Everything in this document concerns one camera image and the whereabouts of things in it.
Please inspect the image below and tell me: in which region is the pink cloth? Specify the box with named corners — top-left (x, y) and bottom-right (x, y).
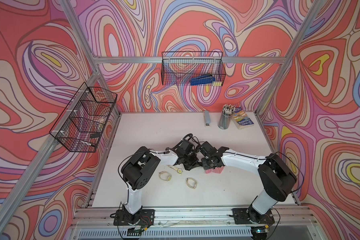
top-left (205, 167), bottom-right (224, 174)

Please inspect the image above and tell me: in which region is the beige strap yellow dial watch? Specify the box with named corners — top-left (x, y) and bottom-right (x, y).
top-left (168, 165), bottom-right (183, 175)

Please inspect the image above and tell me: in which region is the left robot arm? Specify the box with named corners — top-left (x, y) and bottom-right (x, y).
top-left (118, 134), bottom-right (201, 215)

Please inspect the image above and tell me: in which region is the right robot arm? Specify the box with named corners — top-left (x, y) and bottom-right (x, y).
top-left (198, 142), bottom-right (297, 217)

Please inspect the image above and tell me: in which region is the beige looped watch right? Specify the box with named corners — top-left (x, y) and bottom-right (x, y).
top-left (186, 178), bottom-right (198, 189)

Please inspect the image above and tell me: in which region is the beige looped watch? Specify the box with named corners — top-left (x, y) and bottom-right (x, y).
top-left (159, 171), bottom-right (172, 182)
top-left (186, 178), bottom-right (198, 189)

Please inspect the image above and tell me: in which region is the beige looped watch left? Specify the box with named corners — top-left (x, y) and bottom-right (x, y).
top-left (159, 171), bottom-right (172, 182)

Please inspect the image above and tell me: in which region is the grey stapler on table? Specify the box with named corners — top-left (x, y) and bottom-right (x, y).
top-left (203, 111), bottom-right (211, 127)

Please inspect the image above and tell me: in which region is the metal pencil cup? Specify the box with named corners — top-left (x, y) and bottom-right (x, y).
top-left (218, 104), bottom-right (236, 130)

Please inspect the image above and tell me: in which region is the colourful book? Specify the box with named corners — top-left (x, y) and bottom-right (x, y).
top-left (232, 108), bottom-right (254, 130)

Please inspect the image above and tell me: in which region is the blue stapler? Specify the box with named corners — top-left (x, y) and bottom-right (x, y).
top-left (190, 74), bottom-right (216, 86)

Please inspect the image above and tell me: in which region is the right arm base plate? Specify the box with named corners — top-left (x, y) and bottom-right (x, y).
top-left (229, 208), bottom-right (275, 226)

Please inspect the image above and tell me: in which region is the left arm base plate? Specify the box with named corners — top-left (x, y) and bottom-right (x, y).
top-left (110, 209), bottom-right (155, 227)

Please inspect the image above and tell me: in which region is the black wire basket back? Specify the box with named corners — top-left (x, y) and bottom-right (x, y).
top-left (161, 50), bottom-right (226, 87)

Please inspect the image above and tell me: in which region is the black wire basket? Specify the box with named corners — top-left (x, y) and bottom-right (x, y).
top-left (49, 83), bottom-right (118, 153)
top-left (161, 50), bottom-right (226, 87)

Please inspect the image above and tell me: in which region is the black wire basket left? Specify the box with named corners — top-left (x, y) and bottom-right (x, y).
top-left (49, 83), bottom-right (118, 153)

